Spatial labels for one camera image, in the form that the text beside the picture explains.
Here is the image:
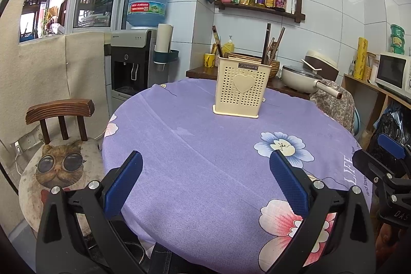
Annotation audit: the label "yellow wrap roll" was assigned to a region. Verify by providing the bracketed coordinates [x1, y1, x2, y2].
[353, 37, 368, 80]

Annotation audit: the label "cream cup dispenser tube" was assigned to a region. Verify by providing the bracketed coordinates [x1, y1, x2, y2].
[155, 24, 174, 53]

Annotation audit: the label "blue wall caddy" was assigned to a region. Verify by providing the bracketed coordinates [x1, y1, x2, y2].
[153, 49, 179, 64]

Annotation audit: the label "dark wooden chair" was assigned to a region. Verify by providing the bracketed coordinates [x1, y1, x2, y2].
[26, 98, 96, 144]

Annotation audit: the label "glass jar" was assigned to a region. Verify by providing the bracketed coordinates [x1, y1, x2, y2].
[366, 52, 377, 83]

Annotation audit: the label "blue water jug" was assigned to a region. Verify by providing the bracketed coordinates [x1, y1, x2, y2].
[126, 0, 172, 30]

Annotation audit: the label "cat print seat cushion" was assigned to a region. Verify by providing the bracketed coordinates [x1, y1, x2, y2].
[18, 137, 106, 233]

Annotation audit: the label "dark wooden chopstick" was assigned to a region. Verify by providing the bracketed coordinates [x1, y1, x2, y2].
[261, 23, 272, 65]

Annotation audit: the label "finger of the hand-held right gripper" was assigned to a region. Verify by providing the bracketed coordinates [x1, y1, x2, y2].
[377, 132, 407, 162]
[352, 148, 394, 185]

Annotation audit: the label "yellow dish soap bottle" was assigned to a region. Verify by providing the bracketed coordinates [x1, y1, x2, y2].
[222, 35, 236, 54]

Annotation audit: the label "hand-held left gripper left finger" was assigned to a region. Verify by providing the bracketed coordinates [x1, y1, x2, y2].
[35, 150, 144, 274]

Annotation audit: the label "white power strip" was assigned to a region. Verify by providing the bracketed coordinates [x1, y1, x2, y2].
[11, 132, 44, 153]

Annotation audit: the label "brown and white rice cooker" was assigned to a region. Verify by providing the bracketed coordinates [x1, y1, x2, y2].
[303, 50, 339, 82]

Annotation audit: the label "light blue plastic basin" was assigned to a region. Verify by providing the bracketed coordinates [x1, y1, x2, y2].
[352, 109, 362, 136]

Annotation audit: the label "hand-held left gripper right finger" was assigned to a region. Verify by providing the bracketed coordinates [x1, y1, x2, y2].
[269, 150, 377, 274]

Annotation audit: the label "stacked green cups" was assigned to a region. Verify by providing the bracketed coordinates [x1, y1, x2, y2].
[390, 24, 406, 55]

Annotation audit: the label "cream plastic utensil holder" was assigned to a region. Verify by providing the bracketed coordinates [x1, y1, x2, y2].
[212, 56, 273, 119]

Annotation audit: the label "beige cloth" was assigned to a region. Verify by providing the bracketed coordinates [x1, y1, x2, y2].
[0, 32, 111, 165]

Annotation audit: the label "white microwave oven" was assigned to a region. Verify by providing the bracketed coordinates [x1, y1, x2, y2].
[375, 52, 411, 98]

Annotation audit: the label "person's leg in jeans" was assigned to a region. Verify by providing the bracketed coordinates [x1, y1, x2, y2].
[149, 242, 200, 274]

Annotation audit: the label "purple floral tablecloth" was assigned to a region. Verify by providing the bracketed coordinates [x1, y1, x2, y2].
[102, 78, 375, 274]

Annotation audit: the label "woven-pattern sink basin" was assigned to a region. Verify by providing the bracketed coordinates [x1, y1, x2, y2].
[225, 52, 281, 79]

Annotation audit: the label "wooden shelf unit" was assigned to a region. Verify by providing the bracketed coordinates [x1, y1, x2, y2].
[341, 73, 411, 146]

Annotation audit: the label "floral patterned cloth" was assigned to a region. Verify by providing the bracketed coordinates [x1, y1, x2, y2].
[310, 79, 356, 135]

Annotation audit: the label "grey water dispenser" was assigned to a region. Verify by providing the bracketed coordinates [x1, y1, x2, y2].
[110, 29, 153, 106]

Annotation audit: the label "cream pan with lid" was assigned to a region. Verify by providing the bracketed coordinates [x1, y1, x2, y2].
[281, 65, 342, 99]

